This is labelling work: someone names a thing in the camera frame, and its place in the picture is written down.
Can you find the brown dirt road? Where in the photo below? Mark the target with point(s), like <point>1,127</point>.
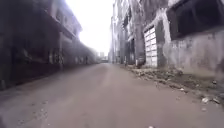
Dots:
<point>100,96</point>

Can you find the rubble strip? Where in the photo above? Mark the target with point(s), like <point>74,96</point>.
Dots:
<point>180,81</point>

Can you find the grey weathered building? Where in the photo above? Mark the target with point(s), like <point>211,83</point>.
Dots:
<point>186,36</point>

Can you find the dark old building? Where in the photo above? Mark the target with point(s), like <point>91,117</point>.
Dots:
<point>33,40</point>

